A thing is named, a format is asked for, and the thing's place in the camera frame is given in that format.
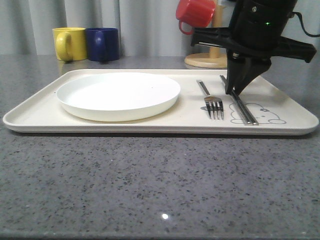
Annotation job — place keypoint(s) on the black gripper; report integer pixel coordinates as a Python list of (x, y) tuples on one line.
[(253, 36)]

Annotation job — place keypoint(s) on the silver metal chopstick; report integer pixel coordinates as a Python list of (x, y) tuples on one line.
[(240, 112), (243, 110)]

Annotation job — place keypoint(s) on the silver metal fork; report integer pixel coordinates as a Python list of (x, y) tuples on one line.
[(214, 105)]

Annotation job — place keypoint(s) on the white round plate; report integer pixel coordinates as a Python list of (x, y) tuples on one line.
[(119, 96)]

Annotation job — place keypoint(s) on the wooden mug tree stand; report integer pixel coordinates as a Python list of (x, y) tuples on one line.
[(214, 59)]

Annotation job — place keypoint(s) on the cream rabbit serving tray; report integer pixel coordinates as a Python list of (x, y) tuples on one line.
[(276, 113)]

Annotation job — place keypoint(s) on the red ribbed mug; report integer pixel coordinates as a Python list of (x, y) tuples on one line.
[(195, 13)]

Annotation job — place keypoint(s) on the grey curtain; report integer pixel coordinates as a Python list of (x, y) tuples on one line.
[(146, 27)]

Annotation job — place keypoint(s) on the dark blue mug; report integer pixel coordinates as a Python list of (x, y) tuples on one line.
[(102, 44)]

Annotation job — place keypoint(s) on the yellow mug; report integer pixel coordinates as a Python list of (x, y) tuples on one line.
[(70, 43)]

